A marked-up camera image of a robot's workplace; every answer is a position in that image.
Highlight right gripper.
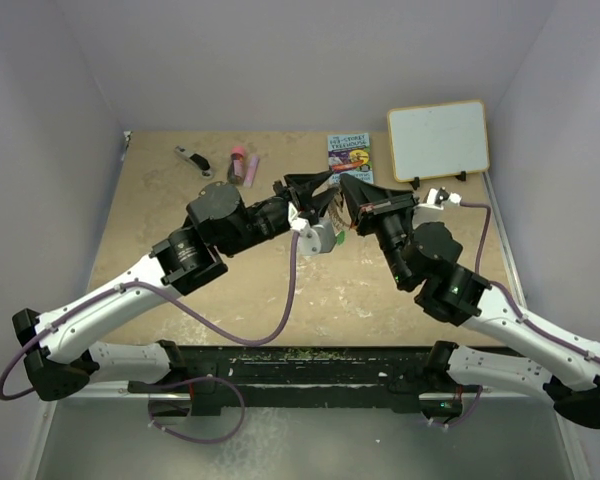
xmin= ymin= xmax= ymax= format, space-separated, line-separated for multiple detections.
xmin=340 ymin=173 xmax=420 ymax=287

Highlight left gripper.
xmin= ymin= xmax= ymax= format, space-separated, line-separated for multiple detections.
xmin=220 ymin=170 xmax=338 ymax=258

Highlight large keyring with small rings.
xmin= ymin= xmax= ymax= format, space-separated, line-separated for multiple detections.
xmin=328 ymin=193 xmax=351 ymax=231

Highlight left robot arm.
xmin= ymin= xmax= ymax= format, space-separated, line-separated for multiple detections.
xmin=12 ymin=171 xmax=337 ymax=401

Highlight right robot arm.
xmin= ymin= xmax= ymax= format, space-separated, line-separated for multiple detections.
xmin=340 ymin=175 xmax=600 ymax=429

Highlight treehouse paperback book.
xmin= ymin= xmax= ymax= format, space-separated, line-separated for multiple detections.
xmin=327 ymin=133 xmax=374 ymax=185

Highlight pink tube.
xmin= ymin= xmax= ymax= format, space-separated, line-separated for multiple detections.
xmin=243 ymin=155 xmax=260 ymax=188

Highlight small whiteboard on stand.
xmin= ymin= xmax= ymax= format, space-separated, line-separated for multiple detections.
xmin=387 ymin=99 xmax=490 ymax=187

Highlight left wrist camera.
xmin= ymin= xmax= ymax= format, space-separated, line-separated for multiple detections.
xmin=291 ymin=217 xmax=336 ymax=257

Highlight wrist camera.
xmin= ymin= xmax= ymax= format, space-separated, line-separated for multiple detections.
xmin=418 ymin=187 xmax=462 ymax=211
xmin=291 ymin=217 xmax=336 ymax=257

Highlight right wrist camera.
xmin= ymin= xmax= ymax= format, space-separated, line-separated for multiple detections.
xmin=418 ymin=187 xmax=462 ymax=211

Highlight right aluminium rail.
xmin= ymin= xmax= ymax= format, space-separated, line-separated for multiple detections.
xmin=481 ymin=173 xmax=527 ymax=308

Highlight black base frame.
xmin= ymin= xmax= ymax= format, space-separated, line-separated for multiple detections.
xmin=127 ymin=346 xmax=475 ymax=421

